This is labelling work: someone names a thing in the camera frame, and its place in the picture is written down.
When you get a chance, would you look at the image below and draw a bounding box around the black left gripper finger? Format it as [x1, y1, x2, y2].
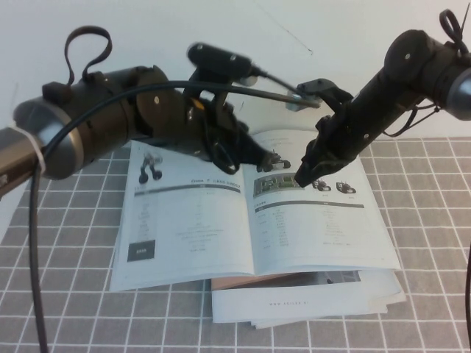
[244, 123, 275, 157]
[238, 146, 266, 172]

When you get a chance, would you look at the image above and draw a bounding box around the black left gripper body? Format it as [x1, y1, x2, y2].
[187, 97, 255, 174]

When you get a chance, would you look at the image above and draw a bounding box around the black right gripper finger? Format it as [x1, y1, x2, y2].
[297, 135, 327, 183]
[303, 154, 347, 187]

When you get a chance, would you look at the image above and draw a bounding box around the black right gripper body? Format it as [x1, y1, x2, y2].
[316, 99, 383, 165]

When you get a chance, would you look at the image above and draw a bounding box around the white product catalogue book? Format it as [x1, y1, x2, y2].
[109, 128, 403, 293]

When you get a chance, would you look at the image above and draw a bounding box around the brown cover book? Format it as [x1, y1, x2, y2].
[209, 274, 317, 292]

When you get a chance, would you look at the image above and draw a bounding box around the grey white checked tablecloth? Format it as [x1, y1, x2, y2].
[0, 136, 471, 353]

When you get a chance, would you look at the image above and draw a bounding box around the beige edged booklet stack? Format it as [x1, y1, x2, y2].
[248, 270, 408, 330]

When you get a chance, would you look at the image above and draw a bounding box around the white booklet with web address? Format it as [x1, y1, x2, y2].
[211, 283, 369, 325]

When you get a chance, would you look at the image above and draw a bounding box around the black right camera bracket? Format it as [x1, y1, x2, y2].
[296, 78, 356, 111]

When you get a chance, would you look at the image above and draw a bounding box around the black camera bracket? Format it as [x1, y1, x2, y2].
[187, 68, 231, 111]
[296, 78, 356, 111]

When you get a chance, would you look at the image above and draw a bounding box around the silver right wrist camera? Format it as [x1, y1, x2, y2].
[285, 91, 321, 112]

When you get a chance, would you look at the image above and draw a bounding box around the black left camera bracket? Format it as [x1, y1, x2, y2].
[187, 68, 231, 111]

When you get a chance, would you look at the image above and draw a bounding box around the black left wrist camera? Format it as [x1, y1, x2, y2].
[186, 42, 258, 85]

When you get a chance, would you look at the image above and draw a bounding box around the thin dark right arm strap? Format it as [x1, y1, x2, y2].
[382, 102, 442, 140]

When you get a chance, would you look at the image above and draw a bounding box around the black cable tie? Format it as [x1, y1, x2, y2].
[439, 9, 471, 51]

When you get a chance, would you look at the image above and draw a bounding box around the black strap loop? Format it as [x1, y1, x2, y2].
[64, 26, 113, 85]

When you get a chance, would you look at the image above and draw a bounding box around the white cable tie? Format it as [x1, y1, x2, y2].
[10, 126, 47, 174]

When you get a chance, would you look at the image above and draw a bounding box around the black right camera cable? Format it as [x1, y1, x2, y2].
[464, 238, 471, 353]

